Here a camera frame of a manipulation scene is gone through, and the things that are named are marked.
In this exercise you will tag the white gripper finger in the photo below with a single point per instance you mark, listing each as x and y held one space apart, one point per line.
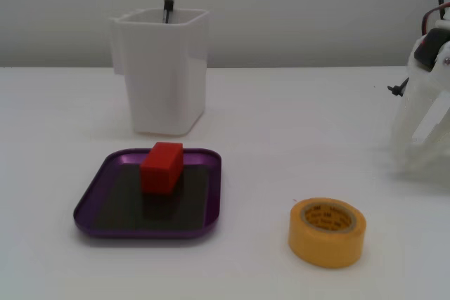
441 128
409 114

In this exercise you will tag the red cube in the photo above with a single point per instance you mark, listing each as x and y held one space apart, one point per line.
160 173

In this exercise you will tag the yellow masking tape roll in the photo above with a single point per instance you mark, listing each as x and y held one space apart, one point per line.
325 244

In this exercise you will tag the white plastic pen holder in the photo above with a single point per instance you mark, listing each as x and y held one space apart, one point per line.
165 78

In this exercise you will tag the purple metal tray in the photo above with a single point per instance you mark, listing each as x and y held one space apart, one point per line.
105 208

